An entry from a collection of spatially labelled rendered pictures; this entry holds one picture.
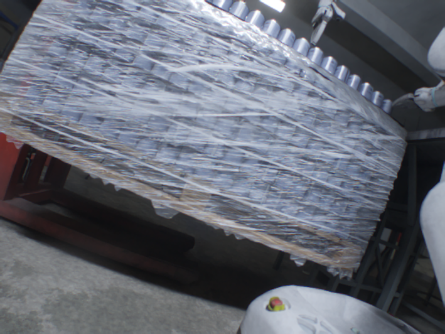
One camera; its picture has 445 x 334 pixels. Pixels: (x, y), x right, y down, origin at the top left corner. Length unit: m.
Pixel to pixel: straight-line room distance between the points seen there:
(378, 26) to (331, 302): 5.18
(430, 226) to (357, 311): 0.44
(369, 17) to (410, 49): 1.17
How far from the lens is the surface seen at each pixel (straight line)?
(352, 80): 1.06
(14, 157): 1.33
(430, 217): 0.54
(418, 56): 6.13
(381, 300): 1.32
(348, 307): 0.89
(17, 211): 1.35
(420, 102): 1.06
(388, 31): 5.67
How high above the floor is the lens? 0.58
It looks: 3 degrees up
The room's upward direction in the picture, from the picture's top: 22 degrees clockwise
